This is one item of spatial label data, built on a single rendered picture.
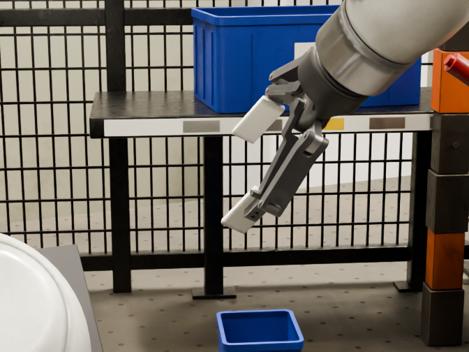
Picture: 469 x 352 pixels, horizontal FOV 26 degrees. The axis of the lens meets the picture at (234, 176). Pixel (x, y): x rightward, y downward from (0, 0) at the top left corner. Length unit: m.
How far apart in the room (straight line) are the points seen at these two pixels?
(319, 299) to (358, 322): 0.11
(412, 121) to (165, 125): 0.34
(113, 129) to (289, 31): 0.27
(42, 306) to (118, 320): 0.90
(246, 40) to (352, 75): 0.42
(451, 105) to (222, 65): 0.31
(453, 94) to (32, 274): 0.83
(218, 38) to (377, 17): 0.47
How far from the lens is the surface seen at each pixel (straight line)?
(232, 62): 1.37
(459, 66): 1.07
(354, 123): 1.40
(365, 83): 0.98
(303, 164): 1.02
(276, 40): 1.39
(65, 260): 1.00
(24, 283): 0.67
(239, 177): 3.88
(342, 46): 0.97
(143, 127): 1.37
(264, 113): 1.16
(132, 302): 1.62
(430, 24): 0.92
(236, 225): 1.10
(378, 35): 0.94
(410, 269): 1.68
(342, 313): 1.58
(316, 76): 1.00
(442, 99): 1.38
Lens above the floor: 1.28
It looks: 14 degrees down
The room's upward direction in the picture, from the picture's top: straight up
